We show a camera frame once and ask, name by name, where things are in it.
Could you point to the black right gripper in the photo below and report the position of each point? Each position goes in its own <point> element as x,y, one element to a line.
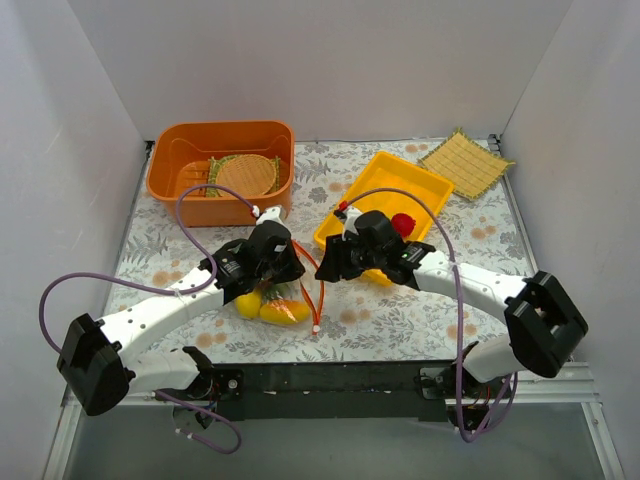
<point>341,260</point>

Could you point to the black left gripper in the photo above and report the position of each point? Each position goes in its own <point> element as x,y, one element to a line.
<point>288,265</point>

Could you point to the red fake apple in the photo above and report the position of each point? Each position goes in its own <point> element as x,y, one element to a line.
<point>403,224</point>

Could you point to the clear zip top bag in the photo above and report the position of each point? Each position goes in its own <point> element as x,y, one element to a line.
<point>313,296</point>

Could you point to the yellow orange fake mango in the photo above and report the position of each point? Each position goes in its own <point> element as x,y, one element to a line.
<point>284,312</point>

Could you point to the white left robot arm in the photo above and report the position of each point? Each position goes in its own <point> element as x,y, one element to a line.
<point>104,360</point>

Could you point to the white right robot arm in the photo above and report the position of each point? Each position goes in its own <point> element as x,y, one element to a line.
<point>544,325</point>

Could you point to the yellow fake lemon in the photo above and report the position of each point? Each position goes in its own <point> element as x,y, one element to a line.
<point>249,305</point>

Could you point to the yellow plastic tray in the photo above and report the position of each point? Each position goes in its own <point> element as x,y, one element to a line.
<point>387,170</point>

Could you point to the round woven bamboo tray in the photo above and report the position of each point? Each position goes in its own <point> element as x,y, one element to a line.
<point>246,175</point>

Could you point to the orange plastic tub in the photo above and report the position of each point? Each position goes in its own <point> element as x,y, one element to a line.
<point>213,173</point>

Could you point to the green edged woven mat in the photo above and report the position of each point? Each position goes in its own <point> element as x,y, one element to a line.
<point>212,172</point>

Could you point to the square yellow bamboo mat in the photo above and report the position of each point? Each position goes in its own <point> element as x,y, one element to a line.
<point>471,168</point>

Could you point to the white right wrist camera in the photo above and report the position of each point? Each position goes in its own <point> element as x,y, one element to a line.
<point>347,215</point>

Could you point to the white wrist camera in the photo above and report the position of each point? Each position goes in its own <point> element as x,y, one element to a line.
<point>347,215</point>
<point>271,218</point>

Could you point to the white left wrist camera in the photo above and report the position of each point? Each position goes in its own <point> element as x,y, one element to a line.
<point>271,218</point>

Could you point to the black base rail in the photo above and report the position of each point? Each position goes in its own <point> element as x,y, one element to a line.
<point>422,390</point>

